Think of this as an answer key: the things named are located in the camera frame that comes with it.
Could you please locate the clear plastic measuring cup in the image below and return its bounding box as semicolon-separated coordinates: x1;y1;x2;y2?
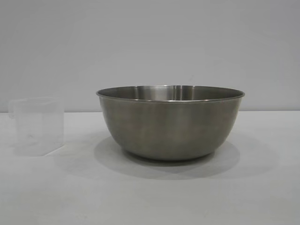
8;97;65;157

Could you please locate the stainless steel mixing bowl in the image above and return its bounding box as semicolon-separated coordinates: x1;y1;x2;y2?
95;85;246;161

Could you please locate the white tablecloth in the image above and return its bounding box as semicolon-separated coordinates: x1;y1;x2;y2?
0;110;300;225

